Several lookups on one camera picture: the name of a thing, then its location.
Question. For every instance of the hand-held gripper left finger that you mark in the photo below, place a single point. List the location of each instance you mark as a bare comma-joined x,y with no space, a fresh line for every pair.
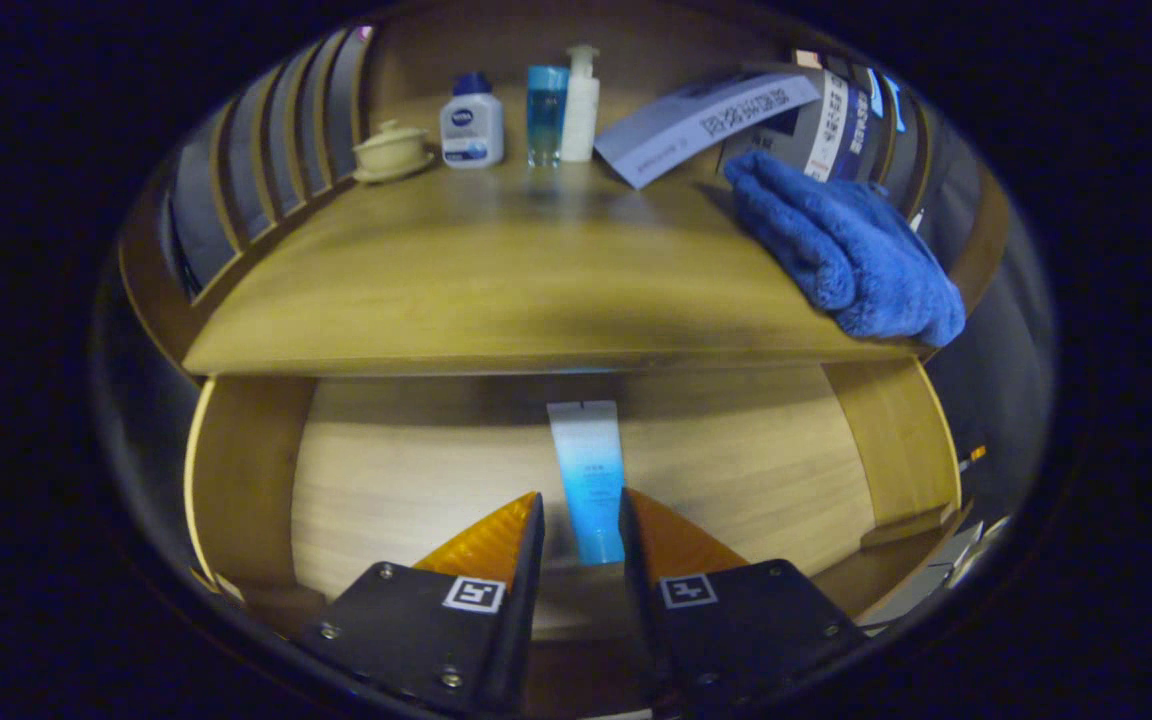
521,600

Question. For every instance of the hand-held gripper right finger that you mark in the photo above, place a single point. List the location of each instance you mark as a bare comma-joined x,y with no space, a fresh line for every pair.
641,600

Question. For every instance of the light blue cosmetic tube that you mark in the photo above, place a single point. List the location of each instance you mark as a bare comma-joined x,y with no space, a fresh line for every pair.
586,470

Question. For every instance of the wooden drawer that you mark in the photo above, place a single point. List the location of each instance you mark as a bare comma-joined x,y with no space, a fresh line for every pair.
416,470

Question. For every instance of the wooden countertop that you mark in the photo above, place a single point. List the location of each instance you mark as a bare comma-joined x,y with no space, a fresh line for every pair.
496,280

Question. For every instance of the blue towel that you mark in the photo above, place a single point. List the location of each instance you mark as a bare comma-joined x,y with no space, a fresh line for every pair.
856,260

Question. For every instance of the black backdrop cloth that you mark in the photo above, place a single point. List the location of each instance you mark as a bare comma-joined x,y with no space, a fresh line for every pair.
996,380

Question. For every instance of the beige lidded teacup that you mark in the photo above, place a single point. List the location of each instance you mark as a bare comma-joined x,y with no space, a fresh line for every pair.
391,152

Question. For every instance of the white lotion bottle blue cap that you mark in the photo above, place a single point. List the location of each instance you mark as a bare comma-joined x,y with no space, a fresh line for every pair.
471,125

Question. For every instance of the lavender book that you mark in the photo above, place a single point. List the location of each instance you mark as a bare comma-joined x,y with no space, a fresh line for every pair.
696,125

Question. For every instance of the clear blue bottle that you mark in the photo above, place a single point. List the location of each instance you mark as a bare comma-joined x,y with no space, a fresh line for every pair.
546,115

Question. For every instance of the white pump bottle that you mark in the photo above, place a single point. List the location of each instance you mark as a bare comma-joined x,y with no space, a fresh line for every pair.
580,110

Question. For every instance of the white spine book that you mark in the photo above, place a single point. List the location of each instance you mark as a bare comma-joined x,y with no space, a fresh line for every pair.
828,128

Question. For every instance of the dark blue book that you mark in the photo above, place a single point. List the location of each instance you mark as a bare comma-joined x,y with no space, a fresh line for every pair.
862,130

